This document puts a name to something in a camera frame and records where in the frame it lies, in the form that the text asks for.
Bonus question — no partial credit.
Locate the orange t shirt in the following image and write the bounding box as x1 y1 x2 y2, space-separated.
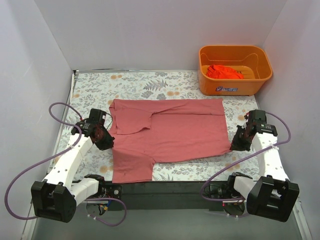
206 64 244 80

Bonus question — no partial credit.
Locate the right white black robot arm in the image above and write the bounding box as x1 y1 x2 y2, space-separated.
226 109 300 222

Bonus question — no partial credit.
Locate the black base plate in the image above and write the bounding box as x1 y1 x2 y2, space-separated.
99 180 251 216

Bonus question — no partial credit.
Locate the floral patterned table mat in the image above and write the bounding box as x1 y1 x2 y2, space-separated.
49 70 280 182

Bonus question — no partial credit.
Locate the pink t shirt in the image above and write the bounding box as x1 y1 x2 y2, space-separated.
109 98 231 184

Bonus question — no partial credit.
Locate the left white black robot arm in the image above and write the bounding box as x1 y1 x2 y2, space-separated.
31 108 115 223

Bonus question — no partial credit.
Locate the aluminium rail frame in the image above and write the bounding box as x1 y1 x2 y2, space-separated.
21 181 313 240

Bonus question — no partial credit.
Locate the orange plastic basket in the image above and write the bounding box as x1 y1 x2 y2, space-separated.
198 45 273 96

